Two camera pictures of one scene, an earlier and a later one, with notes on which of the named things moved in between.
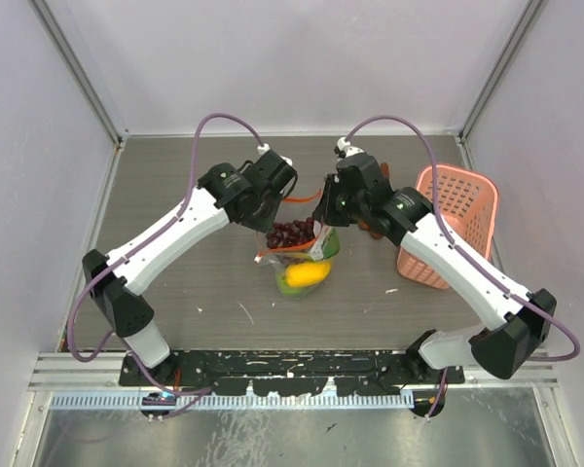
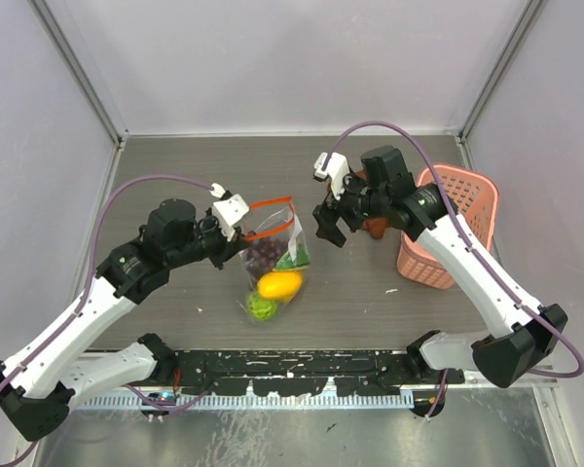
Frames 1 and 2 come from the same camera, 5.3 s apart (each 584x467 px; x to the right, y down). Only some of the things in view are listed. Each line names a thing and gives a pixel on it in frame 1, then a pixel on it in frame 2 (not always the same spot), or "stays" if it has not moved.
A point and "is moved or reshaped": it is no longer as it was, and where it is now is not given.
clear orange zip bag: x=301 y=252 is moved or reshaped
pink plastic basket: x=469 y=204 stays
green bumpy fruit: x=286 y=289 -> x=260 y=308
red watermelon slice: x=326 y=245 -> x=286 y=262
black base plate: x=294 y=374 stays
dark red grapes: x=285 y=234 -> x=264 y=253
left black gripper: x=264 y=224 -> x=227 y=249
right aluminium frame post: x=524 y=24 stays
